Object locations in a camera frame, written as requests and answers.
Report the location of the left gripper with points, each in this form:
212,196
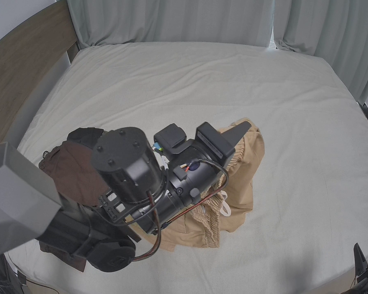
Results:
199,176

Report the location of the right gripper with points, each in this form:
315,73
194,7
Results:
366,285

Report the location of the tan shorts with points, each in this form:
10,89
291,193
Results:
245,176

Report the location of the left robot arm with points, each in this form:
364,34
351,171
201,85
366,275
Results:
18,194

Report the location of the bed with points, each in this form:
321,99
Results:
202,81

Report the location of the grey-green curtain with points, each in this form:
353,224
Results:
171,11
331,17

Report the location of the black garment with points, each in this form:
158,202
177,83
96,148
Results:
82,136

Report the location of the brown garment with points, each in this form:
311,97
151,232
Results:
76,170

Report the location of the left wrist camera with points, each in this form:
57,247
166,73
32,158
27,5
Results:
170,136

